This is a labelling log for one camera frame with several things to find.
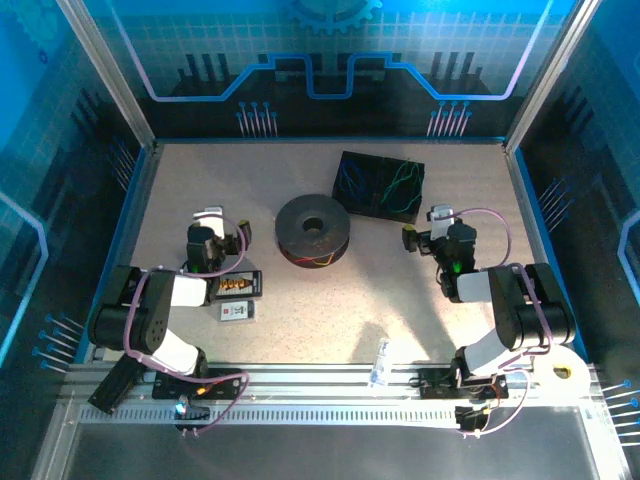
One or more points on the aluminium frame post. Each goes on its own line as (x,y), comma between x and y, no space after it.
(549,75)
(111,75)

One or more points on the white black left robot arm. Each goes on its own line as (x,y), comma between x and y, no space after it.
(185,292)

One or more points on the white tape roll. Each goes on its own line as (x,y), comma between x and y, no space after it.
(580,382)

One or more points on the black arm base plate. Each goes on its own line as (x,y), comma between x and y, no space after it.
(435,385)
(225,382)

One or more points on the clear plastic bag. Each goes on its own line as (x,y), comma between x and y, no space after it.
(381,365)

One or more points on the grey metal base plate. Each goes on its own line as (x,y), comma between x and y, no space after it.
(325,450)

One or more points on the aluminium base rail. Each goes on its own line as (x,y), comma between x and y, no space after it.
(300,375)

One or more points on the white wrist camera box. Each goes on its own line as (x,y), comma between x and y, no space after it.
(209,220)
(441,222)

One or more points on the black divided bin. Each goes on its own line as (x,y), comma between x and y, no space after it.
(376,170)

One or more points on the small white black card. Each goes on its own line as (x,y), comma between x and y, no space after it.
(237,311)

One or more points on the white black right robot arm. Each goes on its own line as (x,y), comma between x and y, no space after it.
(475,287)

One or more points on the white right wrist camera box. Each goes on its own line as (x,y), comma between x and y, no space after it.
(441,222)

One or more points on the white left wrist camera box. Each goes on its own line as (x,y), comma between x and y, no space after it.
(209,220)

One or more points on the black charging board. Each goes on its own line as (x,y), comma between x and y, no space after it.
(240,285)

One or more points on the black connector box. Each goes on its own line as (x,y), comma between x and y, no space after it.
(195,412)
(470,419)

